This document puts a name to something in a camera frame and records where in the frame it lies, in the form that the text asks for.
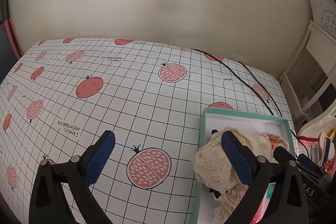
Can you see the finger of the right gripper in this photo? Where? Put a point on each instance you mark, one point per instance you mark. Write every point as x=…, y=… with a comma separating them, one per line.
x=311, y=173

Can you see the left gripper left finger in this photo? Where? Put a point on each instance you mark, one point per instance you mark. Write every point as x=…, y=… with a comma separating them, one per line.
x=48, y=203

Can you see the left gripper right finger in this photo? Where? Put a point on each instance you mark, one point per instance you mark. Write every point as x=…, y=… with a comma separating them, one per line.
x=288, y=203

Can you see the rice cracker snack packet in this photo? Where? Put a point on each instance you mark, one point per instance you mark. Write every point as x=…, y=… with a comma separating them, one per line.
x=276, y=141

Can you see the bag of cotton swabs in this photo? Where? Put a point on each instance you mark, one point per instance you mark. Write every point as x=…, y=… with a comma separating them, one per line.
x=228, y=202

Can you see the cream lace scrunchie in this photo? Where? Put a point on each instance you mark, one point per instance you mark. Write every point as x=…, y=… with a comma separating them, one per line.
x=212, y=167

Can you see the pink hair roller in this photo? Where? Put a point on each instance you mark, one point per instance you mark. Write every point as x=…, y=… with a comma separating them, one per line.
x=264, y=204

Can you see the crocheted pink white mat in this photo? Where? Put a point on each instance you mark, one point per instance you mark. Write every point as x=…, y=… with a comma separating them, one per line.
x=305, y=145

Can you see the smartphone on stand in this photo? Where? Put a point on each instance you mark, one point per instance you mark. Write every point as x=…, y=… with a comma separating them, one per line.
x=325, y=150

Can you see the white cutout headboard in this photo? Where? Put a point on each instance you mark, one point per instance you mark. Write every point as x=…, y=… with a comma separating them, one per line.
x=322, y=124

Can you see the teal shallow cardboard box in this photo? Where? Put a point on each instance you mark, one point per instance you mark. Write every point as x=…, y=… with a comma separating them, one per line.
x=244, y=122

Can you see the pomegranate grid tablecloth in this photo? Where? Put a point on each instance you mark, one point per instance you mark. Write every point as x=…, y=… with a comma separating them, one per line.
x=63, y=94

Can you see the white graduation album book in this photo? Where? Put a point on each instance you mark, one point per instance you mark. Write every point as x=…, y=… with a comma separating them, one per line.
x=324, y=15

